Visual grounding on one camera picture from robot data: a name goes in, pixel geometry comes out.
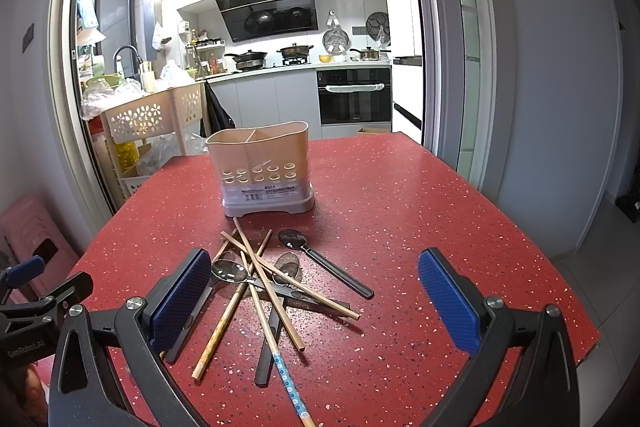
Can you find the pink plastic stool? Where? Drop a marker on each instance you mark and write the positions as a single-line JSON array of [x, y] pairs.
[[27, 230]]

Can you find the black handled metal spoon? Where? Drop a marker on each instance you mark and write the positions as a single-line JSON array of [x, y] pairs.
[[297, 240]]

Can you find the black kitchen faucet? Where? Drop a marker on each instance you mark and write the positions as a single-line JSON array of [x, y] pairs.
[[127, 62]]

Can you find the beige perforated storage cart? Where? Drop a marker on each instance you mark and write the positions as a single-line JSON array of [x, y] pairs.
[[124, 121]]

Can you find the black built-in oven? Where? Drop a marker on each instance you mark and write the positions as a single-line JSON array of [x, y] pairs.
[[354, 95]]

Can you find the grey handled metal spoon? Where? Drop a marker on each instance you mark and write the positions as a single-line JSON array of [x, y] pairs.
[[172, 355]]

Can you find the black range hood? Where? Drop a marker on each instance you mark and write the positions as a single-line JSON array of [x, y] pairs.
[[253, 19]]

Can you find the beige plastic utensil holder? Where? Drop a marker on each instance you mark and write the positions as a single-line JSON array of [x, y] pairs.
[[263, 169]]

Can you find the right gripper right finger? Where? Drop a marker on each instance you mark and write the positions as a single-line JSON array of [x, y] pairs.
[[543, 388]]

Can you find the plain wooden chopstick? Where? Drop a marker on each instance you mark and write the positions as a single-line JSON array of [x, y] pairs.
[[292, 333]]

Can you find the black wok on stove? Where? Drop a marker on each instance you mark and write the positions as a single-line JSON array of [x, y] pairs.
[[250, 60]]

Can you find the tan wooden chopstick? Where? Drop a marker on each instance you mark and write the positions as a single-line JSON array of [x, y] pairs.
[[215, 339]]

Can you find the brown cooking pot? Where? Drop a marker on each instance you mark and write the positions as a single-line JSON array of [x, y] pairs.
[[295, 54]]

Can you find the cardboard box on floor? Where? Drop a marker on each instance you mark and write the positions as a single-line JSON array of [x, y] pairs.
[[373, 130]]

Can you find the brown handled metal spoon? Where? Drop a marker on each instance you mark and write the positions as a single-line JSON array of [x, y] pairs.
[[288, 263]]

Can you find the hanging metal strainer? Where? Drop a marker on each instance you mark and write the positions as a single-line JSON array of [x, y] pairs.
[[335, 40]]

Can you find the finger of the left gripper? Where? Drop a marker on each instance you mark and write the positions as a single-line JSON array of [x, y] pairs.
[[70, 293], [17, 276]]

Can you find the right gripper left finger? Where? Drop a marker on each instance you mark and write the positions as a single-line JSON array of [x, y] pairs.
[[85, 388]]

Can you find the black hanging garment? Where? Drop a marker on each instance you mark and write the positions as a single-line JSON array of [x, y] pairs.
[[217, 117]]

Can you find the blue patterned wooden chopstick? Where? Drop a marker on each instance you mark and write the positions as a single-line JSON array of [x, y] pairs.
[[278, 362]]

